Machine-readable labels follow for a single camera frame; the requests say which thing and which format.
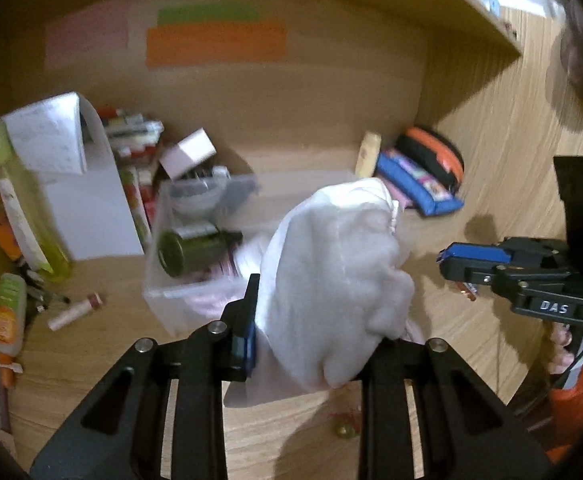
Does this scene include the pink paper note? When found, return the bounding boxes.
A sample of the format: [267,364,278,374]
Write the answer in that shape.
[44,2,130,68]

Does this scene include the black orange zip case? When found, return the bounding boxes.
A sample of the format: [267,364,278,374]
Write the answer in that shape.
[395,126,466,196]

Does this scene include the orange paper note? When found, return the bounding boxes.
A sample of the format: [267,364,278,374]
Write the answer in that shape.
[146,21,288,67]

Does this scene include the white drawstring pouch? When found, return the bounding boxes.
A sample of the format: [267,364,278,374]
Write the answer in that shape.
[223,177,417,409]

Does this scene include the wooden shelf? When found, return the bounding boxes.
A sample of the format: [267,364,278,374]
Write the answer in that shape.
[406,0,523,58]

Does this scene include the person's right forearm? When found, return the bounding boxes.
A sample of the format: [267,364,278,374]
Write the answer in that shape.
[546,340,583,461]

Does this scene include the dark grey object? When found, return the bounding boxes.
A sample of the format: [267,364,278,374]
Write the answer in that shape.
[224,177,262,211]

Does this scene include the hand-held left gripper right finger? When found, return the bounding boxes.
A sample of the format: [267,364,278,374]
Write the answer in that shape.
[359,335,555,480]

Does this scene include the green paper note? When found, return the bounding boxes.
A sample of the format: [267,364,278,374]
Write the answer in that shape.
[156,2,261,26]

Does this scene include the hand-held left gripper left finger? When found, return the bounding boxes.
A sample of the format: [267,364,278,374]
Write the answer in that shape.
[29,274,261,480]

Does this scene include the red thread gold charm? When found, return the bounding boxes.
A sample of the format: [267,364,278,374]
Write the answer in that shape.
[331,407,365,438]

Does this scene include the yellow green bottle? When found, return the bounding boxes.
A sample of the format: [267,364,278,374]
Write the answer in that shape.
[0,120,72,281]

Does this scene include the black small clips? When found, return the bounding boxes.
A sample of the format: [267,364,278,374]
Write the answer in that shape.
[24,270,70,311]

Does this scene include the person's right hand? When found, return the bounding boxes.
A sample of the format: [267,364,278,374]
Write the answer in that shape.
[546,322,579,376]

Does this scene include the green orange tube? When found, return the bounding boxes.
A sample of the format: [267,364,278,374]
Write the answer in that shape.
[0,272,28,361]

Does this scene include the lip balm stick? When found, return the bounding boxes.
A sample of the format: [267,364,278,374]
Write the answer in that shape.
[46,292,105,332]

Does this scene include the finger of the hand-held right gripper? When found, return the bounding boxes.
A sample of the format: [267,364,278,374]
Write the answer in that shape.
[436,237,569,273]
[439,262,569,298]

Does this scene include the wooden desktop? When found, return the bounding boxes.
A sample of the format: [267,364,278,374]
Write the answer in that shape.
[0,145,572,480]

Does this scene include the blue patchwork pouch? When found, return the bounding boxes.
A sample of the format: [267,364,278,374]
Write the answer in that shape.
[375,150,465,218]

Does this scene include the clear plastic storage box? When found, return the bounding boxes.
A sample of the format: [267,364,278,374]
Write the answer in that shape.
[142,174,282,338]

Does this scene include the pink white small box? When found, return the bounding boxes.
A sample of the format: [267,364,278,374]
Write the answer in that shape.
[159,127,217,180]

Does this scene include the dark green bottle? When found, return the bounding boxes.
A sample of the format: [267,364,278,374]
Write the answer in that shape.
[156,225,245,278]

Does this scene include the white cardboard box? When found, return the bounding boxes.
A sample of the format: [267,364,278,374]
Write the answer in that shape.
[42,92,145,262]

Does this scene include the pink flat case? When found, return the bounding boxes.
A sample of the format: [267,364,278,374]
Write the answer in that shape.
[384,180,415,211]

